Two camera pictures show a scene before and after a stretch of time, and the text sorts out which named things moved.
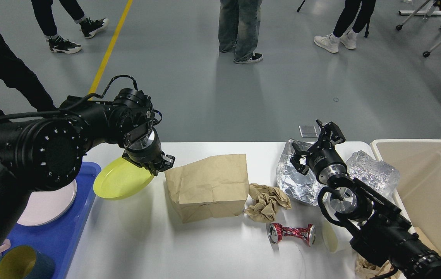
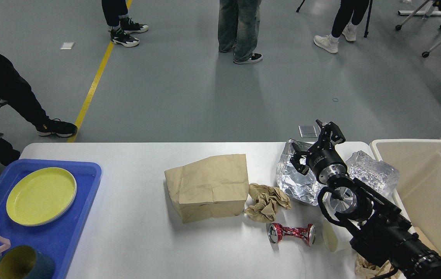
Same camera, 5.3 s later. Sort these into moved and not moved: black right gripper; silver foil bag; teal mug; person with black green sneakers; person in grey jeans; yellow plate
Moved: person with black green sneakers; yellow plate
Not moved: silver foil bag; person in grey jeans; black right gripper; teal mug
